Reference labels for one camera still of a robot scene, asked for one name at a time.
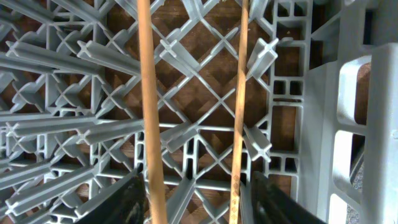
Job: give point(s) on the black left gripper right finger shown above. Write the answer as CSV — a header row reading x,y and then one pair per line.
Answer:
x,y
270,205

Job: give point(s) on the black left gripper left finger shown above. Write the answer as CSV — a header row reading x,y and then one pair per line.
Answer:
x,y
125,206

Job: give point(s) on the wooden chopstick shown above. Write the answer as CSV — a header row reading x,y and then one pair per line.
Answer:
x,y
155,173
239,116

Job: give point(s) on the grey dishwasher rack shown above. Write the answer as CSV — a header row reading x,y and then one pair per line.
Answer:
x,y
320,116

